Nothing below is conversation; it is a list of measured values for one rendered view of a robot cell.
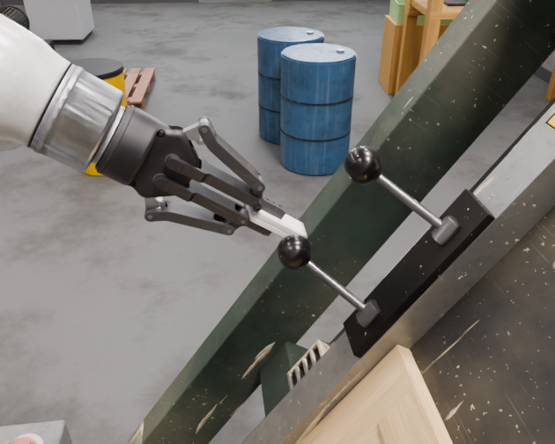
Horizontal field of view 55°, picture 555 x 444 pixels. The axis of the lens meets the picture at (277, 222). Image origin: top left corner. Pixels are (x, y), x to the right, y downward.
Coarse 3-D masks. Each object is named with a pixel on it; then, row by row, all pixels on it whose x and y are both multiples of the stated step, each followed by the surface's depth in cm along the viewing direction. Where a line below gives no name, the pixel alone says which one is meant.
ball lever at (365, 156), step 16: (352, 160) 51; (368, 160) 50; (352, 176) 51; (368, 176) 51; (384, 176) 52; (400, 192) 51; (416, 208) 51; (432, 224) 51; (448, 224) 50; (448, 240) 51
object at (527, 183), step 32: (544, 128) 48; (512, 160) 50; (544, 160) 46; (480, 192) 52; (512, 192) 48; (544, 192) 47; (512, 224) 49; (480, 256) 50; (448, 288) 52; (416, 320) 54; (352, 352) 57; (384, 352) 56; (320, 384) 60; (352, 384) 58; (288, 416) 62; (320, 416) 60
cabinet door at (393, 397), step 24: (384, 360) 56; (408, 360) 54; (360, 384) 57; (384, 384) 54; (408, 384) 52; (336, 408) 59; (360, 408) 56; (384, 408) 53; (408, 408) 50; (432, 408) 49; (312, 432) 61; (336, 432) 57; (360, 432) 54; (384, 432) 51; (408, 432) 49; (432, 432) 47
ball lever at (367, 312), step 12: (288, 240) 56; (300, 240) 56; (288, 252) 55; (300, 252) 55; (288, 264) 56; (300, 264) 56; (312, 264) 56; (324, 276) 56; (336, 288) 56; (348, 300) 56; (360, 300) 56; (372, 300) 56; (360, 312) 56; (372, 312) 55; (360, 324) 56
